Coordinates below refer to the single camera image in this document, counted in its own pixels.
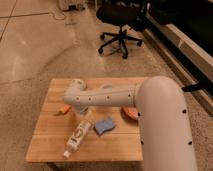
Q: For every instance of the white plastic bottle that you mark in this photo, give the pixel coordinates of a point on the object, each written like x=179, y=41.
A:
x=78, y=136

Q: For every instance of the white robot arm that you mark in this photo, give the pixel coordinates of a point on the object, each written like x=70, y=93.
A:
x=164, y=126

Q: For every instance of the orange ceramic bowl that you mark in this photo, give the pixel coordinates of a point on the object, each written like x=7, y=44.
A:
x=131, y=112

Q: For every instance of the blue sponge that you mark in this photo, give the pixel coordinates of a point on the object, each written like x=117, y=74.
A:
x=104, y=125

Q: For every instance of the orange marker pen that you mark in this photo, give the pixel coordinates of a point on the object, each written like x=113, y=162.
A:
x=64, y=109

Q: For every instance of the wooden table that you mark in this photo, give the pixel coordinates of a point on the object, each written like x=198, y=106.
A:
x=49, y=140

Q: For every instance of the black office chair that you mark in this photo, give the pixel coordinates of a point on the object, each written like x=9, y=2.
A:
x=120, y=13

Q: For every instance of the white device on floor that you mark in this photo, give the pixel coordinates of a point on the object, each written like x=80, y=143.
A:
x=66, y=4

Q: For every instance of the long white bench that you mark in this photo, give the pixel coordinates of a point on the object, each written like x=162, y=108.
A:
x=200, y=62

